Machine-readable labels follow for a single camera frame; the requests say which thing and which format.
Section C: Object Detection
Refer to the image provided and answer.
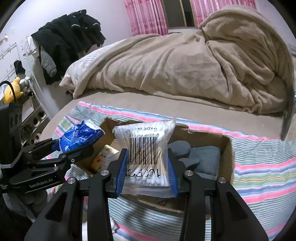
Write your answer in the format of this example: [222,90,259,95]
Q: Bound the blue tissue pack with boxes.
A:
[53,120,105,153]

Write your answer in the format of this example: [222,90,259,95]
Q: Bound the capybara print tissue pack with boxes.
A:
[91,145,119,172]

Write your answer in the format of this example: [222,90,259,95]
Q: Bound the grey knitted gloves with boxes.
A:
[168,141,220,180]

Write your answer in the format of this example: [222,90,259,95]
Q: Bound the cotton swab bag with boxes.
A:
[112,118,176,198]

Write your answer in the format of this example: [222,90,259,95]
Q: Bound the grey shelf unit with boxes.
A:
[18,78,50,144]

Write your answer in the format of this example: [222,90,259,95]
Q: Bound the striped pastel towel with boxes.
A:
[42,101,295,240]

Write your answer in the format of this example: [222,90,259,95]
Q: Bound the yellow plush toy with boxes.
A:
[2,77,23,104]

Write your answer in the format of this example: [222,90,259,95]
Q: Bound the brown cardboard box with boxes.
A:
[77,118,235,213]

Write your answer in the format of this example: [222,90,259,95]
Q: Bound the white quilt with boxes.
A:
[59,39,124,93]

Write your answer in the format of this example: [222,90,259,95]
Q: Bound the black clothes pile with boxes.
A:
[32,9,106,85]

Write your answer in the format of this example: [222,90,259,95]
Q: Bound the beige fleece blanket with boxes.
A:
[73,6,295,114]

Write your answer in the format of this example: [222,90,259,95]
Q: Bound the pink curtain left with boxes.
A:
[124,0,168,36]

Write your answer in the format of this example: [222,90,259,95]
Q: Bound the pink curtain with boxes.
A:
[124,0,168,36]
[191,0,258,28]

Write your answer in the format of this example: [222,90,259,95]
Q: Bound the pink curtain right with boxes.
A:
[191,0,258,28]

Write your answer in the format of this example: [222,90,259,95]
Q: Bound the metal bed rail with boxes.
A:
[280,90,295,141]

